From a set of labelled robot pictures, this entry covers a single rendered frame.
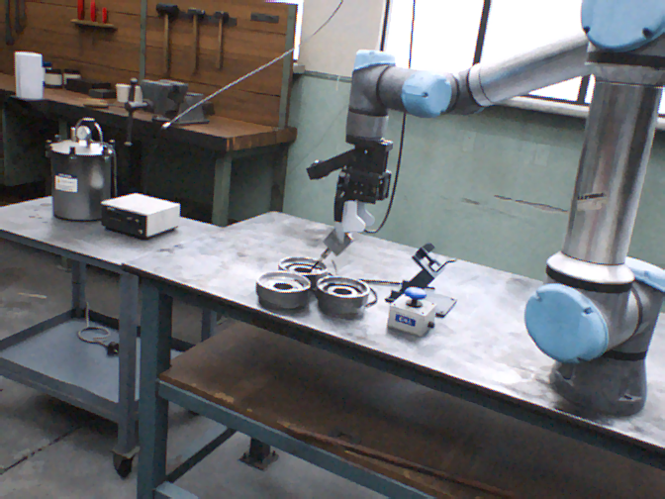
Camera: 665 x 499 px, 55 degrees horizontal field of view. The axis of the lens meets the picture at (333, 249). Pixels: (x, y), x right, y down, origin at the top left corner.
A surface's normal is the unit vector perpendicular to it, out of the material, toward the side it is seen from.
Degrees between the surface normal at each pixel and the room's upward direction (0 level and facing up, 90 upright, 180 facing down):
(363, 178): 90
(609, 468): 0
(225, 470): 0
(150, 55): 90
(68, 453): 0
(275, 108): 90
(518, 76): 110
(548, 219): 90
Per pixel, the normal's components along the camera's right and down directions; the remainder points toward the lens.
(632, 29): -0.72, 0.03
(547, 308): -0.74, 0.26
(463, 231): -0.46, 0.23
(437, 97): 0.67, 0.31
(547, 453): 0.11, -0.94
